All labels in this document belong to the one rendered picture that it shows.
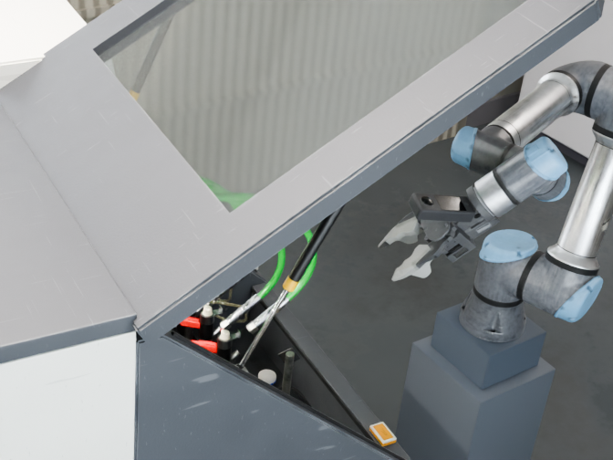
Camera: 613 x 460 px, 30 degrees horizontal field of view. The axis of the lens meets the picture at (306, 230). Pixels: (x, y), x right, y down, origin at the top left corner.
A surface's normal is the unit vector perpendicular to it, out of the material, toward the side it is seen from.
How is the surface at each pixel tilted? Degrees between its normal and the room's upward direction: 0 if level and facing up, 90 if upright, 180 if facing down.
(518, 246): 8
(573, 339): 0
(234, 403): 90
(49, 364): 90
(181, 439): 90
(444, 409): 90
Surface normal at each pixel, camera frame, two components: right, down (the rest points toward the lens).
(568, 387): 0.10, -0.83
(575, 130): -0.78, 0.28
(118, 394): 0.47, 0.52
